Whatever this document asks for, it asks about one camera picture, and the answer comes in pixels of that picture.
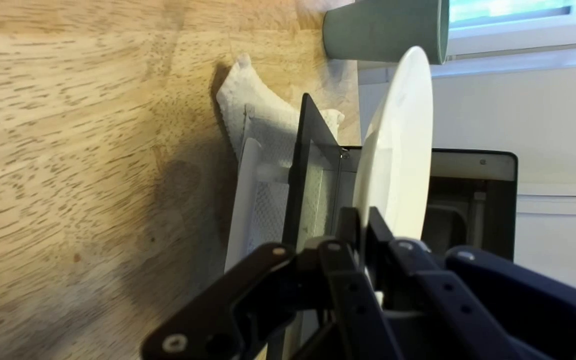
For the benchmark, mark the white paper towel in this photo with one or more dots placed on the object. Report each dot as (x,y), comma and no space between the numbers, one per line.
(262,132)

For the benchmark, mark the green plastic cup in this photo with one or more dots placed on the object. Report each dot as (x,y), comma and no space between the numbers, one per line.
(382,31)

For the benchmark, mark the white paper plate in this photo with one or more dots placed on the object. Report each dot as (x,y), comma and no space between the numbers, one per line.
(395,164)

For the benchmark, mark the toaster oven glass door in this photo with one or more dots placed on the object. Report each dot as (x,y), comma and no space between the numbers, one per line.
(320,181)

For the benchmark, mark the black toaster oven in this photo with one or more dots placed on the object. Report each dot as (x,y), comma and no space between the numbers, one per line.
(471,203)

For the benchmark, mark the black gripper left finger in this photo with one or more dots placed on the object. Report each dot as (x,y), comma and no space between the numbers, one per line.
(262,294)

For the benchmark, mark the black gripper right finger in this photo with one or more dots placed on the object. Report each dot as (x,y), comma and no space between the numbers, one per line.
(489,305)

